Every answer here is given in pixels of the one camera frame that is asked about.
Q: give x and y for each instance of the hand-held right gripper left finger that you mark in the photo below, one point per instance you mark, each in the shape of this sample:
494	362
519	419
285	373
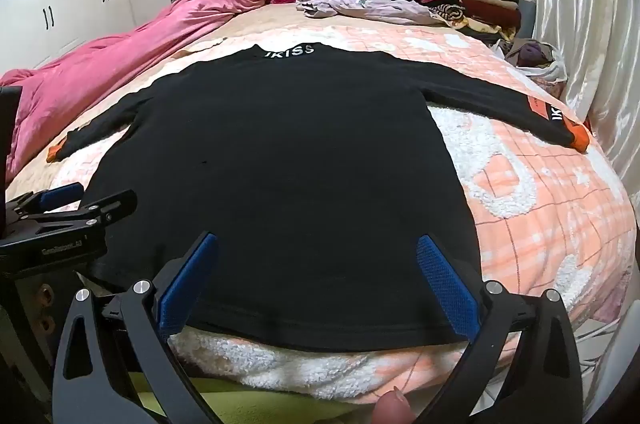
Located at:
185	289

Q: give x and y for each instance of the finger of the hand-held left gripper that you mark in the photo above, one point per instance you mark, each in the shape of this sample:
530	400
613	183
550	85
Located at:
62	194
90	211

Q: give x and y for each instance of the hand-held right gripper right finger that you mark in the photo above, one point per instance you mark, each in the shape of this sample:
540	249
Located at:
450	289

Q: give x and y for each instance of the black sweater with orange cuffs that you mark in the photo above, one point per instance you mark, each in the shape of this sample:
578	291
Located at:
300	154

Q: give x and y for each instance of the white bag with clothes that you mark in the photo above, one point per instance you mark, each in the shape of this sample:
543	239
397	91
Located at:
547	72

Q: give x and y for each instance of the person's right hand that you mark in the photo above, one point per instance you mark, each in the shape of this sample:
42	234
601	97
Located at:
396	409

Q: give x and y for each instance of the orange and white plush blanket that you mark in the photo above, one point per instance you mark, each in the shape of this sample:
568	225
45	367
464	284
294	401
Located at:
525	184

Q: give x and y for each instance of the person's yellow-green garment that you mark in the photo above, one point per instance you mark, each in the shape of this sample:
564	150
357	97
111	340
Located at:
250	409

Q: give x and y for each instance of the pink duvet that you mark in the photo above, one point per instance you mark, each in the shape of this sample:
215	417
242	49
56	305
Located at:
100	59

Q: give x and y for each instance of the beige bed sheet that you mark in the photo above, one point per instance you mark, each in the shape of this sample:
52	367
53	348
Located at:
240	29

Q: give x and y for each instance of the grey-blue pillow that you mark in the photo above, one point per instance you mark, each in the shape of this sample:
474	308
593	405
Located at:
527	14

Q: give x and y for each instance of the lilac garment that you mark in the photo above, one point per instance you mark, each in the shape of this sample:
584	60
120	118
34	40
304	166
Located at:
350	4

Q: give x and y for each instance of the white satin curtain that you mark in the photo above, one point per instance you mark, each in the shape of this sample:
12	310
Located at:
590	4

